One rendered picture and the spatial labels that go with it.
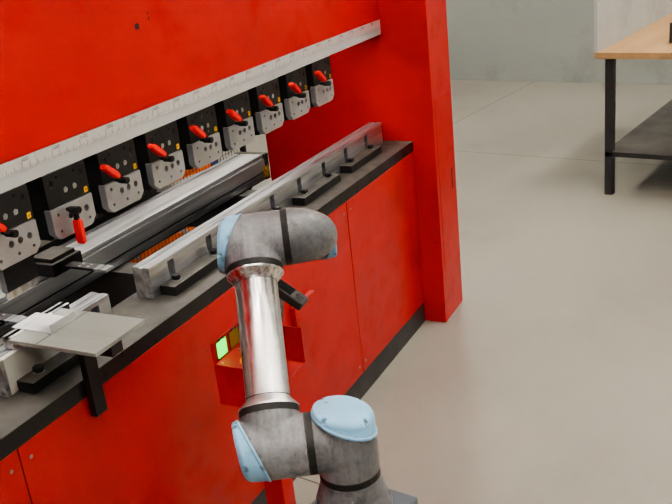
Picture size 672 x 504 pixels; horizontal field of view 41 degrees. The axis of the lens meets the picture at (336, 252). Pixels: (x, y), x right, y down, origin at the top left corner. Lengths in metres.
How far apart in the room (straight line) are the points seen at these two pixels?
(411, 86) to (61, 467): 2.33
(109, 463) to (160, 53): 1.11
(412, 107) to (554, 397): 1.35
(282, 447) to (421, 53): 2.49
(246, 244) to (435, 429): 1.82
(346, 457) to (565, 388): 2.12
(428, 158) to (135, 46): 1.80
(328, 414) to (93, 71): 1.14
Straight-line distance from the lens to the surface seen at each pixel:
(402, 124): 3.97
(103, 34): 2.42
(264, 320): 1.74
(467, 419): 3.50
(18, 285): 2.25
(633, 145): 5.96
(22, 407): 2.19
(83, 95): 2.35
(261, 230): 1.79
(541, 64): 9.44
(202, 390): 2.66
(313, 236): 1.80
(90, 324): 2.21
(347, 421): 1.64
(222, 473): 2.83
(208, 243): 2.83
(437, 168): 3.98
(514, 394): 3.65
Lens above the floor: 1.86
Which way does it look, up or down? 21 degrees down
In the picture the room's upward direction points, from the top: 6 degrees counter-clockwise
